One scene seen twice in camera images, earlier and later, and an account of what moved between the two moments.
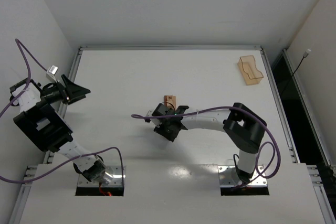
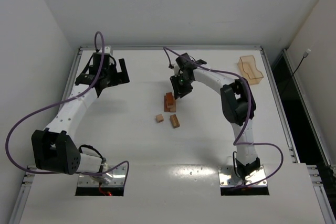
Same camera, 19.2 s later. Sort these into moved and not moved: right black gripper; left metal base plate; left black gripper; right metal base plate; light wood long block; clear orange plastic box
Moved: left black gripper; right black gripper
Not moved: light wood long block; right metal base plate; left metal base plate; clear orange plastic box
